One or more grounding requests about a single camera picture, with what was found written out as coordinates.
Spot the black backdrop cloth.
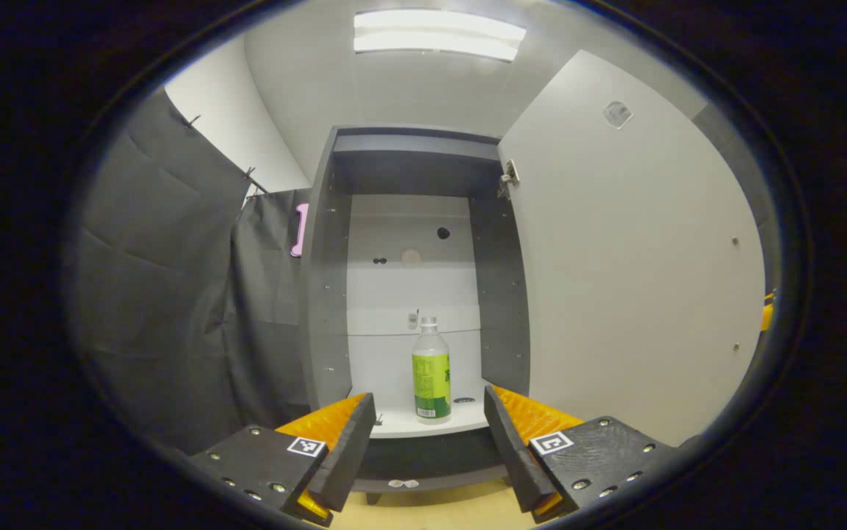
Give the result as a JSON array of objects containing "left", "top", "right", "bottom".
[{"left": 74, "top": 87, "right": 314, "bottom": 453}]

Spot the ceiling light panel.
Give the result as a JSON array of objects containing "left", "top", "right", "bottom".
[{"left": 354, "top": 9, "right": 527, "bottom": 63}]

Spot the white cabinet shelf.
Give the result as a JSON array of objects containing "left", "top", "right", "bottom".
[{"left": 370, "top": 379, "right": 492, "bottom": 439}]

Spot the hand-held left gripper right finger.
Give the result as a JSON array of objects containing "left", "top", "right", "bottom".
[{"left": 484, "top": 384, "right": 682, "bottom": 525}]

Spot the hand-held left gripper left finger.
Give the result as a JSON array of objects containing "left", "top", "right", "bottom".
[{"left": 189, "top": 392, "right": 377, "bottom": 525}]

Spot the clear bottle green label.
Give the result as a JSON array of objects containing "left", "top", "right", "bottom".
[{"left": 412, "top": 317, "right": 452, "bottom": 425}]

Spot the light grey cabinet door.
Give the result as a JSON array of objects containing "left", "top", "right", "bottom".
[{"left": 497, "top": 49, "right": 767, "bottom": 448}]

